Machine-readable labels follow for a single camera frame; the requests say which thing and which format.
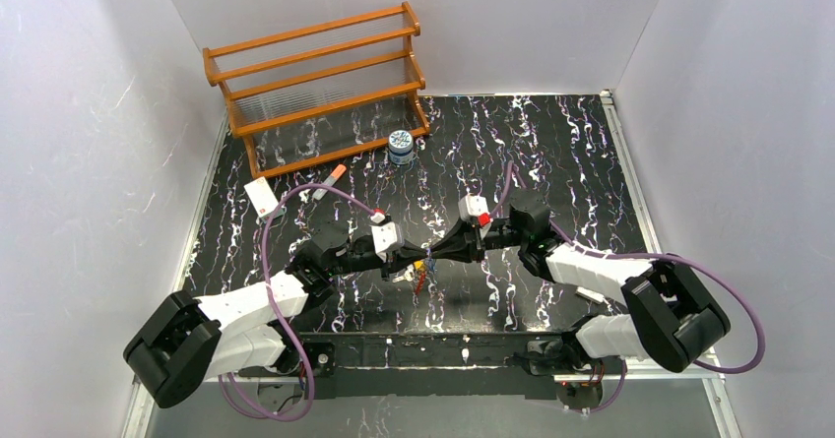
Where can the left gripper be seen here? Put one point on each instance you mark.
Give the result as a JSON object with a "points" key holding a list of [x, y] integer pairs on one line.
{"points": [[397, 253]]}

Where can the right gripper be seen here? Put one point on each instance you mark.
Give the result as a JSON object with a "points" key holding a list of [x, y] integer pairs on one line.
{"points": [[481, 241]]}

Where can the red handled keyring with keys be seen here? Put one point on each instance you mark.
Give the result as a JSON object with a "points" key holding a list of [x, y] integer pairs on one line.
{"points": [[416, 275]]}

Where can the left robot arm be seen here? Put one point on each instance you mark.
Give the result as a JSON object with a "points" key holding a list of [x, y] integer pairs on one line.
{"points": [[290, 292]]}

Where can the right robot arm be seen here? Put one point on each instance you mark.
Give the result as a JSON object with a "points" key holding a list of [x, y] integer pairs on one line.
{"points": [[671, 317]]}

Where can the orange capped marker pen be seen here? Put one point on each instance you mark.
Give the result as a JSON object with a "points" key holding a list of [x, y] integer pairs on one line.
{"points": [[330, 181]]}

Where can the small blue patterned tin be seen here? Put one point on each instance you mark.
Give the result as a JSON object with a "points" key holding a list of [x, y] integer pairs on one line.
{"points": [[401, 147]]}

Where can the white card box right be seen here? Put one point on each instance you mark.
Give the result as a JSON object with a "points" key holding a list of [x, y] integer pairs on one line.
{"points": [[590, 295]]}

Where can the white card box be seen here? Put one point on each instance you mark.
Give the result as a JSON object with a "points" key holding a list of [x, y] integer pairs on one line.
{"points": [[590, 295], [263, 199]]}

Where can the white card box left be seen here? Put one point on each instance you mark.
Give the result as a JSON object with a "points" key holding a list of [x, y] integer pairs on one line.
{"points": [[263, 199]]}

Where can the orange wooden shelf rack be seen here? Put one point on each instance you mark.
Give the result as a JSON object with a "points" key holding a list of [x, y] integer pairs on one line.
{"points": [[292, 77]]}

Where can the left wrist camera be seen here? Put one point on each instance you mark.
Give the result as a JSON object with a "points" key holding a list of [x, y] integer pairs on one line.
{"points": [[386, 234]]}

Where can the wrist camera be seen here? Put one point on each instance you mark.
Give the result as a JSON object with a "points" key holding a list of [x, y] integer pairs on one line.
{"points": [[386, 234], [473, 209]]}

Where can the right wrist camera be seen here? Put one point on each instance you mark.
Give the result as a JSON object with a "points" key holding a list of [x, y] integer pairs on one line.
{"points": [[473, 209]]}

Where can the aluminium frame rail front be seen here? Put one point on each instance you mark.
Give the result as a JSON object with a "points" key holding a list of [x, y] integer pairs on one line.
{"points": [[424, 357]]}

